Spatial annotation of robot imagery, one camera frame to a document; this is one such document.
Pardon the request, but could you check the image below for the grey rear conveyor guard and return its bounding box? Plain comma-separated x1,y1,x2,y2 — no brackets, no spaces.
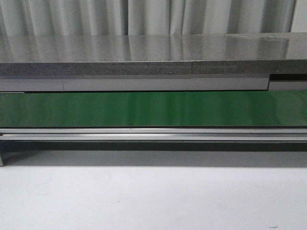
0,74,307,92

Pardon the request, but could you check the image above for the grey stone slab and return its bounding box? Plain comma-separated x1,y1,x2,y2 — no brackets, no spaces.
0,33,307,76

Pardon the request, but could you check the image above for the green conveyor belt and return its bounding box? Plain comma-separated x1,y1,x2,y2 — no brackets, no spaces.
0,91,307,127

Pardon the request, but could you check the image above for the white pleated curtain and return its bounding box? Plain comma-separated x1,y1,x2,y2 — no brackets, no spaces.
0,0,295,36

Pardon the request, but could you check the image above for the aluminium front conveyor rail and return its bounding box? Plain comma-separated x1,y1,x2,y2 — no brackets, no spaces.
0,127,307,142

